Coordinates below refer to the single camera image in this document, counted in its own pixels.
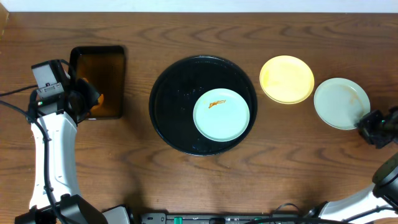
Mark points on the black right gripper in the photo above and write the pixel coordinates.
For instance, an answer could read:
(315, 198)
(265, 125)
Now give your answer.
(364, 125)

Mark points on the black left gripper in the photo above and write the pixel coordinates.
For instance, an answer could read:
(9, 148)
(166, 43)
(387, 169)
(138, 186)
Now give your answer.
(84, 89)

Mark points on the orange green sponge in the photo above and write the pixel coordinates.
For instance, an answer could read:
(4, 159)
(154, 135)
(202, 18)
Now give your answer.
(99, 102)

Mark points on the green plate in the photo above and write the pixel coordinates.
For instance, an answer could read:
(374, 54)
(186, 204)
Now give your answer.
(341, 103)
(221, 115)

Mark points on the yellow plate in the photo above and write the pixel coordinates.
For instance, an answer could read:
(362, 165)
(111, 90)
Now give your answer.
(286, 79)

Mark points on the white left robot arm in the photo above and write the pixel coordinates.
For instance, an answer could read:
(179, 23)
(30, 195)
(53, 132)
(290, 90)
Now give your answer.
(54, 111)

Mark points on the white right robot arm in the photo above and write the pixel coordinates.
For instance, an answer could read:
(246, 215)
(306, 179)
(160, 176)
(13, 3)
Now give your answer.
(379, 200)

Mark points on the round black tray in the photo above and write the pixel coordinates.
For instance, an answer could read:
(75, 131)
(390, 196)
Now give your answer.
(178, 88)

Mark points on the black rectangular water basin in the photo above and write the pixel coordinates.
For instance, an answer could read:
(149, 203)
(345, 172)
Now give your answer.
(105, 68)

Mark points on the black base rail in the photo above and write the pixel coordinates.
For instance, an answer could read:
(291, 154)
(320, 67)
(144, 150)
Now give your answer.
(123, 215)

